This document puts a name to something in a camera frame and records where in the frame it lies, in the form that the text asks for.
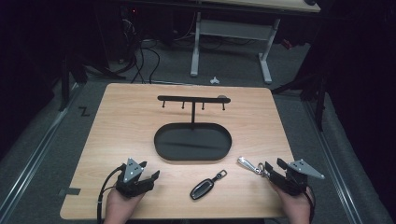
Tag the small red object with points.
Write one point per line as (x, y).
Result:
(287, 44)

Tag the small white floor object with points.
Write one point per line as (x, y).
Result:
(214, 81)

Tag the person's right hand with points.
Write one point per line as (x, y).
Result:
(294, 207)

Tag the black tape floor mark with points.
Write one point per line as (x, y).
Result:
(84, 111)

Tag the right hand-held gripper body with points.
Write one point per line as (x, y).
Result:
(295, 183)

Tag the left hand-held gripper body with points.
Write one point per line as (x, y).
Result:
(132, 174)

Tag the person's left hand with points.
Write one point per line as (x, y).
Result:
(120, 207)

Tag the black key rack with tray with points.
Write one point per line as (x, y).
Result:
(193, 143)

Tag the metal floor rail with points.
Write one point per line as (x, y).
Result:
(34, 155)
(333, 161)

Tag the black car key fob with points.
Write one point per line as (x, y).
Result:
(202, 189)

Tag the grey tape strip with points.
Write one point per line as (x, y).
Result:
(71, 191)

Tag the desk with white legs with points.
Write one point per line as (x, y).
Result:
(236, 29)

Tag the black stand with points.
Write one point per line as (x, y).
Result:
(320, 102)
(65, 84)

